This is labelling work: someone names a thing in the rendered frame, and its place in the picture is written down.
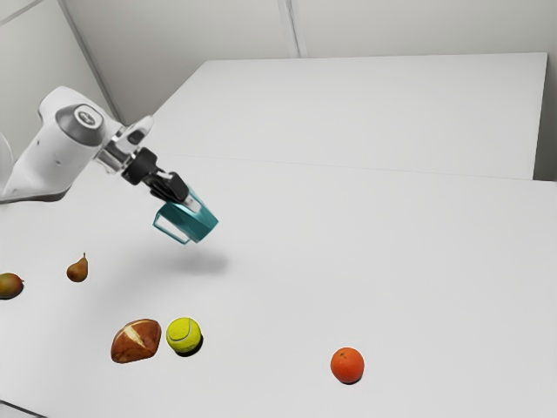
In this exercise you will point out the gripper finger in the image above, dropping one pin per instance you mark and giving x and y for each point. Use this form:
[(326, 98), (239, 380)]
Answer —
[(160, 190), (178, 185)]

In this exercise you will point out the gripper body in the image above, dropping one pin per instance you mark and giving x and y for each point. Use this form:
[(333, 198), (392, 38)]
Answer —
[(140, 166)]

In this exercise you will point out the teal faceted mug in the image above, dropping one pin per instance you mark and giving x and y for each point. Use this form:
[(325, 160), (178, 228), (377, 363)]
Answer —
[(186, 221)]

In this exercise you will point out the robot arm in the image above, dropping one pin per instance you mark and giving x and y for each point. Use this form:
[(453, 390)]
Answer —
[(56, 148)]

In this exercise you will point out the brown pear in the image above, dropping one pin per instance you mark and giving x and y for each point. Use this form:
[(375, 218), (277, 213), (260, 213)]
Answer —
[(78, 270)]

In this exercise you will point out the yellow tennis ball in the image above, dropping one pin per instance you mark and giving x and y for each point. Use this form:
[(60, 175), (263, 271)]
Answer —
[(184, 334)]

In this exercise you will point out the brown pretzel bread roll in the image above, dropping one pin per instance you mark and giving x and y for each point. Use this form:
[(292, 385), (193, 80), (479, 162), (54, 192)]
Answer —
[(136, 340)]

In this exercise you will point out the green red mango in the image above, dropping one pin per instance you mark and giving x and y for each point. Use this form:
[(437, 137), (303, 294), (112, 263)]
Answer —
[(8, 285)]

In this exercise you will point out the orange fruit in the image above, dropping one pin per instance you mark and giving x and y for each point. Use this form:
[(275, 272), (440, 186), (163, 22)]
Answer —
[(347, 365)]

